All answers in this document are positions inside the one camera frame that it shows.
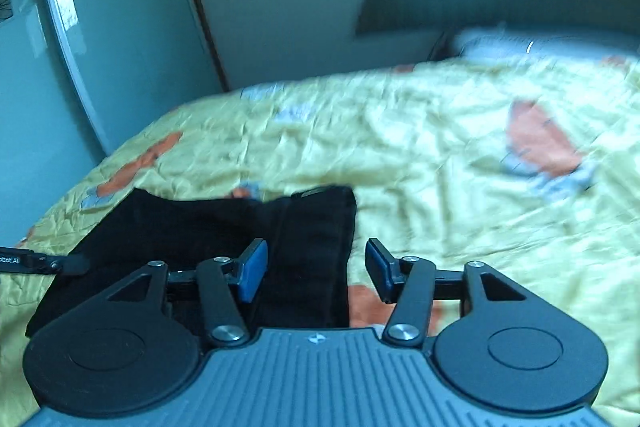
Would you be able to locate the yellow printed blanket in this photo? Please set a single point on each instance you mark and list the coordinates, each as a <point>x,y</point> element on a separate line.
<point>425,157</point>

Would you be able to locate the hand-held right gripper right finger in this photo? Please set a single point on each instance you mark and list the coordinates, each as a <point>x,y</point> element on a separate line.
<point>377,268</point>

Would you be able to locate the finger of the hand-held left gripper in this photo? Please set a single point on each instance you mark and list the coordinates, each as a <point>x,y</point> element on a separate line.
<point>55,263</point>

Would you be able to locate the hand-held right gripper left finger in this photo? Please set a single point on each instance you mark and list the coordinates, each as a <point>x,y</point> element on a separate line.
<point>252,271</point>

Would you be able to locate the black pants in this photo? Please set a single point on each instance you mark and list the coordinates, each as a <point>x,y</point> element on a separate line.
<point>175,232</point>

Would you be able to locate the glass wardrobe door flower print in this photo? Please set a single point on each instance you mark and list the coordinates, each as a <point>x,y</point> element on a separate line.
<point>100,32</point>

